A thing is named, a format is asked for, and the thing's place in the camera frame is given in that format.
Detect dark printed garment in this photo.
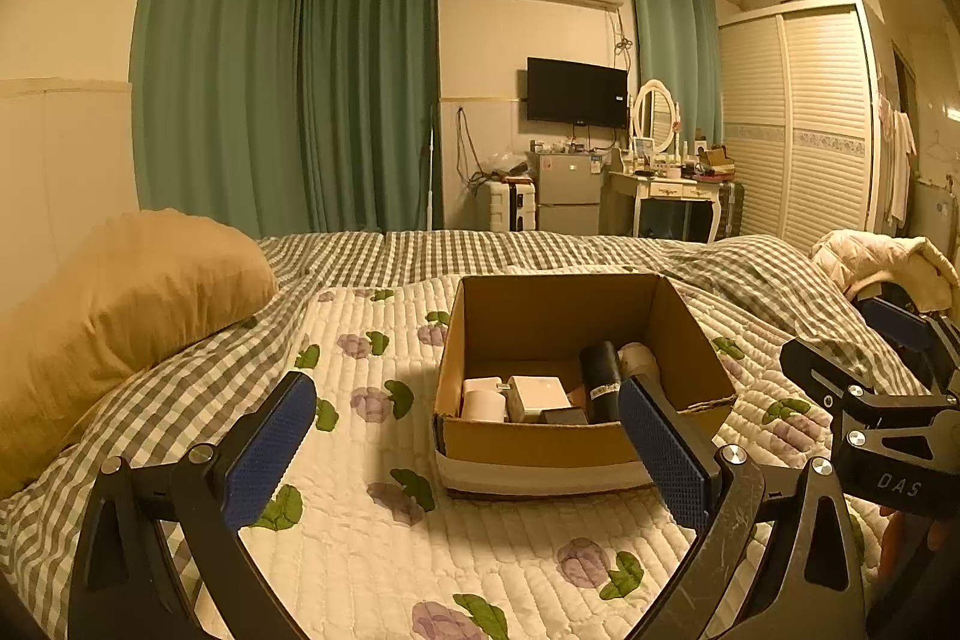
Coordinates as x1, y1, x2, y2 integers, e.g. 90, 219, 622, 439
844, 280, 935, 315

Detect white oval vanity mirror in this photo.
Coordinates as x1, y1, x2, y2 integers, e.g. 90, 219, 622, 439
632, 79, 680, 157

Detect wide teal curtain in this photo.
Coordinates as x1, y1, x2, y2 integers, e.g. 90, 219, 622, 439
129, 0, 442, 240

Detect person's right hand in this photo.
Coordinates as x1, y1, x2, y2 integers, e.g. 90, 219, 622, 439
881, 509, 960, 558

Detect white dressing table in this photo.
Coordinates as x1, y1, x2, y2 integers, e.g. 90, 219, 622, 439
606, 164, 732, 240

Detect narrow teal curtain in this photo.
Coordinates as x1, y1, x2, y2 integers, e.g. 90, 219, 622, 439
628, 0, 722, 150

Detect small silver fridge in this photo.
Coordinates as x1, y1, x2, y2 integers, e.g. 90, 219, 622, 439
525, 151, 608, 234

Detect white louvred wardrobe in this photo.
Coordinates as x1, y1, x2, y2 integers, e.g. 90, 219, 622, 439
716, 0, 882, 255

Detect grey checked duvet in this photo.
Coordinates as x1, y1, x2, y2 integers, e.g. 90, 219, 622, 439
0, 229, 923, 611

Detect black wall cable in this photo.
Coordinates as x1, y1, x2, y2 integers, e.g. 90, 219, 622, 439
454, 109, 485, 187

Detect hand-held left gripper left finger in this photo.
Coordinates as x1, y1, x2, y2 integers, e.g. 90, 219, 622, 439
67, 371, 320, 640

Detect white pole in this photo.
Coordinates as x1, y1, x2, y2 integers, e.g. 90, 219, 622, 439
424, 106, 436, 230

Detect white suitcase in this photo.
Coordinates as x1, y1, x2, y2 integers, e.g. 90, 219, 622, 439
480, 179, 537, 232

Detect black wall television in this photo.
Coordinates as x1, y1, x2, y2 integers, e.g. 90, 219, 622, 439
526, 56, 629, 130

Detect black cylinder with white label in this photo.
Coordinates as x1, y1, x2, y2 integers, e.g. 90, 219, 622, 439
579, 342, 625, 422

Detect tan pillow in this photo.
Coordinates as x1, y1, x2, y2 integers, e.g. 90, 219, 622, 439
0, 209, 280, 498

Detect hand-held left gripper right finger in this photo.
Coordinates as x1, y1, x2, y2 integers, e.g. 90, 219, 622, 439
619, 376, 871, 640

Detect white bottle with red cap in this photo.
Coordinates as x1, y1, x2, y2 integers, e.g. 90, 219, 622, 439
617, 342, 662, 386

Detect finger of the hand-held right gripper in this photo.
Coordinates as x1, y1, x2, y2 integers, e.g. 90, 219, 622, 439
780, 336, 901, 420
855, 296, 960, 390

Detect white floral quilted blanket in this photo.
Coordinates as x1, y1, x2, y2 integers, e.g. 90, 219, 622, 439
161, 284, 886, 640

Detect cream puffer jacket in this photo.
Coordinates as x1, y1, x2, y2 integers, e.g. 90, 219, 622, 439
808, 229, 960, 315

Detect clear plastic bag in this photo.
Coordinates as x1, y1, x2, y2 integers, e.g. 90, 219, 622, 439
480, 152, 530, 180

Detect dark suitcase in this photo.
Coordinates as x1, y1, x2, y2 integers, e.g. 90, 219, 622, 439
716, 181, 746, 240

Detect white rounded gadget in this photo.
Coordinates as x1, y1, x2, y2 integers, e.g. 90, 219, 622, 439
460, 377, 512, 423

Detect hanging pale towels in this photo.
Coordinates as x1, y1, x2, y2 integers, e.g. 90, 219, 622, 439
877, 96, 917, 229

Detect white square box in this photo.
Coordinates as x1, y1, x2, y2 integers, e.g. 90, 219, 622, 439
506, 375, 572, 423

